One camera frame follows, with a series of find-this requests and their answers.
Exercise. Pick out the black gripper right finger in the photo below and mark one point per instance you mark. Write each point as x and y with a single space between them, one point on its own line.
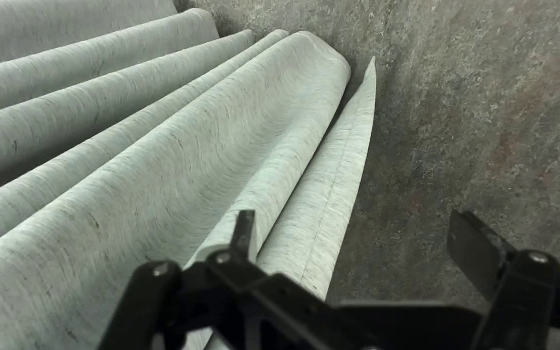
479 251

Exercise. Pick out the grey fabric curtain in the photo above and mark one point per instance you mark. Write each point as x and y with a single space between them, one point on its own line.
133 131

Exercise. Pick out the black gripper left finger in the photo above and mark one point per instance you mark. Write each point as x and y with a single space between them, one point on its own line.
244 232

